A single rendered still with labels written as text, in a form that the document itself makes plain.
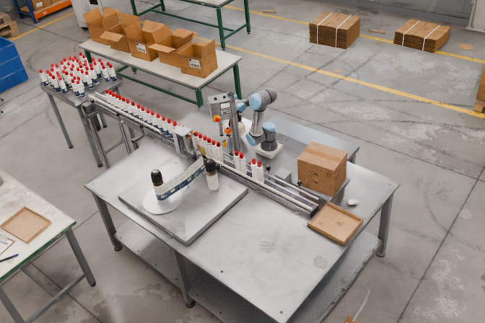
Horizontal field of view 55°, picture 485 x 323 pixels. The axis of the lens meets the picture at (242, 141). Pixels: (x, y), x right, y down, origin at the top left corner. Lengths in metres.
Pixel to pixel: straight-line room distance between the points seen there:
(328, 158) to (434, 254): 1.46
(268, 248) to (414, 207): 1.96
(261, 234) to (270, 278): 0.38
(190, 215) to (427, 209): 2.37
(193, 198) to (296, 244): 0.89
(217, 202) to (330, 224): 0.86
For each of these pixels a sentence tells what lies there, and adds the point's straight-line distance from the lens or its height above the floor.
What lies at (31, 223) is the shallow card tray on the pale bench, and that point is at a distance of 4.10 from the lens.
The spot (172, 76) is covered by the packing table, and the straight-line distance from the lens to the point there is 5.51.
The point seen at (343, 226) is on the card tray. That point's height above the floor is 0.83.
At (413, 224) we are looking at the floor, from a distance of 4.70.
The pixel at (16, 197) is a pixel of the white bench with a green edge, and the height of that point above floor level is 0.80.
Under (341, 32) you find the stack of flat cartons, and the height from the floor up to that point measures 0.26.
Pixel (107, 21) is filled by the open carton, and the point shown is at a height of 1.08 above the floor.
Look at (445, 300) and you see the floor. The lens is 4.24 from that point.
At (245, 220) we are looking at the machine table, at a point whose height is 0.83.
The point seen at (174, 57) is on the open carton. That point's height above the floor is 0.91.
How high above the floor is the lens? 3.40
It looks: 37 degrees down
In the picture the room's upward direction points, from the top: 7 degrees counter-clockwise
